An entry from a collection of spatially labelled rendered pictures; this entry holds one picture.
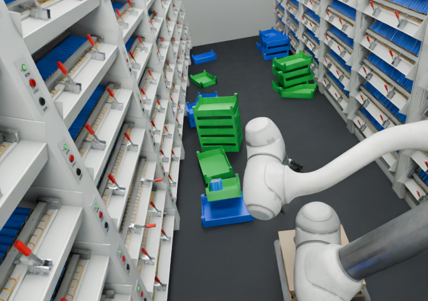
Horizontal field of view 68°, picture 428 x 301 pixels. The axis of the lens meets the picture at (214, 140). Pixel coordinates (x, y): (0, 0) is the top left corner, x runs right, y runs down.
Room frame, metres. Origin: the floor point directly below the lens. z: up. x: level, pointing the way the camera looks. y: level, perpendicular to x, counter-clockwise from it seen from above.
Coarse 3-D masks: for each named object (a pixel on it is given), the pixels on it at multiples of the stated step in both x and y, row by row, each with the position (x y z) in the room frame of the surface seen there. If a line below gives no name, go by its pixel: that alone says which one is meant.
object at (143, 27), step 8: (144, 0) 2.09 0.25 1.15; (144, 8) 2.02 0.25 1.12; (144, 16) 2.00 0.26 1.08; (144, 24) 2.00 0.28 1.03; (144, 32) 2.01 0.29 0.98; (152, 32) 2.08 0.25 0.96; (152, 48) 2.00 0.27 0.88; (152, 56) 2.00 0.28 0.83; (160, 64) 2.07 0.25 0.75; (160, 80) 2.00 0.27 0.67; (160, 88) 2.00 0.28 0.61; (168, 104) 2.00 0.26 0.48; (168, 112) 2.00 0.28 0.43; (176, 136) 2.00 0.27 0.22; (184, 152) 2.08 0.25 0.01
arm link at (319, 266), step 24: (408, 216) 0.51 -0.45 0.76; (360, 240) 0.56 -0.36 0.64; (384, 240) 0.51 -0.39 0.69; (408, 240) 0.47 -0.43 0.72; (312, 264) 0.58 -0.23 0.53; (336, 264) 0.54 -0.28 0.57; (360, 264) 0.51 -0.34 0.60; (384, 264) 0.48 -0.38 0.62; (312, 288) 0.52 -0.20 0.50; (336, 288) 0.50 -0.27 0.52; (360, 288) 0.50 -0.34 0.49
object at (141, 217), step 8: (144, 152) 1.30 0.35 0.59; (152, 160) 1.30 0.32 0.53; (152, 168) 1.25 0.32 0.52; (144, 176) 1.18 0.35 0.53; (152, 176) 1.19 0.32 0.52; (144, 192) 1.07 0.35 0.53; (144, 200) 1.02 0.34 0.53; (128, 208) 0.97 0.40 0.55; (136, 208) 0.98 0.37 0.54; (144, 208) 0.98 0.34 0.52; (136, 216) 0.93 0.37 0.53; (144, 216) 0.93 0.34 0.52; (136, 224) 0.89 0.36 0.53; (144, 224) 0.89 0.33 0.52; (120, 232) 0.85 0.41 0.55; (128, 240) 0.81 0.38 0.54; (136, 240) 0.82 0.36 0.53; (136, 248) 0.78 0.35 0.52; (136, 256) 0.75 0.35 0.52; (136, 264) 0.70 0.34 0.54
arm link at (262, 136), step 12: (252, 120) 0.79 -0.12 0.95; (264, 120) 0.77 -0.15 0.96; (252, 132) 0.75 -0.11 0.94; (264, 132) 0.74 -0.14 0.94; (276, 132) 0.75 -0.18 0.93; (252, 144) 0.74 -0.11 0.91; (264, 144) 0.73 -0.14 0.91; (276, 144) 0.73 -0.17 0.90; (252, 156) 0.72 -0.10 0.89; (276, 156) 0.70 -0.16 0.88
